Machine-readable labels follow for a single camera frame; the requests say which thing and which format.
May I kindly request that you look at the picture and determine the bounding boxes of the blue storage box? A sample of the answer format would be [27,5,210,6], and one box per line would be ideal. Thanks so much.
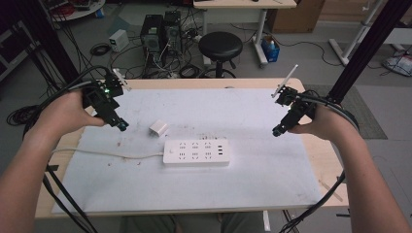
[260,34,281,64]

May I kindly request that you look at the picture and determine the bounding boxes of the white desk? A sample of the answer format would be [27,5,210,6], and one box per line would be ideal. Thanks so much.
[192,0,298,69]

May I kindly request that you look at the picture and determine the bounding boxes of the person's legs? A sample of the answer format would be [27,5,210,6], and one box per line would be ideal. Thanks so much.
[119,212,267,233]

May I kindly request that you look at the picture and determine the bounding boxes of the grey floor rug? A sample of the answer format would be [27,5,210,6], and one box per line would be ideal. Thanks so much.
[303,83,389,141]

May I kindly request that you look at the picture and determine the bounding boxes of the round white table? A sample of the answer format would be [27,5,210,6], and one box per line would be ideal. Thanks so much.
[41,0,107,22]

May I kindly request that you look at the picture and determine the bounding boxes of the white power strip cable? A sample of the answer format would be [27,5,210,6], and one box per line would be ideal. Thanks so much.
[51,147,165,160]

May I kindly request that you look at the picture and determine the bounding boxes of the person's right hand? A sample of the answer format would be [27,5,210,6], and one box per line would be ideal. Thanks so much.
[287,103,358,144]

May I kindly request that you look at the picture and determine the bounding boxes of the white charger adapter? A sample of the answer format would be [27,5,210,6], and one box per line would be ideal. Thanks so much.
[148,118,170,138]

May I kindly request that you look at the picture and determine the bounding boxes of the white table mat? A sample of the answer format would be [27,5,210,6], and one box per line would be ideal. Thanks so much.
[51,87,324,216]

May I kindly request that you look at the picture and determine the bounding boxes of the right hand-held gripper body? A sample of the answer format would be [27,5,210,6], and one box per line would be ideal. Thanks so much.
[270,64,318,129]

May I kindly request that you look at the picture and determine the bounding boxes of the white power strip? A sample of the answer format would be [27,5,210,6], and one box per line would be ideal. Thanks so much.
[162,138,231,168]

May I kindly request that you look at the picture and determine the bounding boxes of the hand-held gripper cable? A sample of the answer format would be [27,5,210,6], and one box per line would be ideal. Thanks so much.
[21,65,113,141]
[279,90,361,233]

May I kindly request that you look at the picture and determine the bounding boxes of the coiled black cable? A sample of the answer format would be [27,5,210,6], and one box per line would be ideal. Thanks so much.
[89,42,112,57]
[6,104,41,127]

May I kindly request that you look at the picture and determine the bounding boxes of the white metal stand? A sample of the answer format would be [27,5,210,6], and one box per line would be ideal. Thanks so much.
[327,0,412,67]

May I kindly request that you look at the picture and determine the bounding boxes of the person's left hand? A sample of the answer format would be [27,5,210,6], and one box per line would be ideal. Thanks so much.
[36,89,107,140]

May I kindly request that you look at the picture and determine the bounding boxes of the right hand-held gripper cable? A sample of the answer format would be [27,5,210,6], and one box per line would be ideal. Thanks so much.
[279,90,361,233]

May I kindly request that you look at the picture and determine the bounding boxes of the left hand-held gripper cable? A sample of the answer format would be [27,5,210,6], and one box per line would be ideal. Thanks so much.
[21,65,113,141]

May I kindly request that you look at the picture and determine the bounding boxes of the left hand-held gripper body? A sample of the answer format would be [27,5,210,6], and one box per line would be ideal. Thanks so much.
[82,67,132,126]

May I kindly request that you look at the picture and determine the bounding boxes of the white power supply box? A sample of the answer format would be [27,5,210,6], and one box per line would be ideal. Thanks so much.
[108,28,130,53]

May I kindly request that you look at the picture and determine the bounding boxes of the brown cardboard box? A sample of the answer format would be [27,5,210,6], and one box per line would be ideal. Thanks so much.
[266,0,326,34]

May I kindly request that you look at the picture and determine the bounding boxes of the black computer tower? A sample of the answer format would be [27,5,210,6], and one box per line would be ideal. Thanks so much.
[139,14,165,70]
[163,10,183,56]

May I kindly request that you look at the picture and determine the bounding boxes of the black round stool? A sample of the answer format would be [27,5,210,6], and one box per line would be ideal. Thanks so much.
[197,30,244,80]

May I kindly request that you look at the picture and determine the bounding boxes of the black metal frame post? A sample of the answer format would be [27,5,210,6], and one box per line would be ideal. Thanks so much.
[17,0,81,85]
[326,0,412,105]

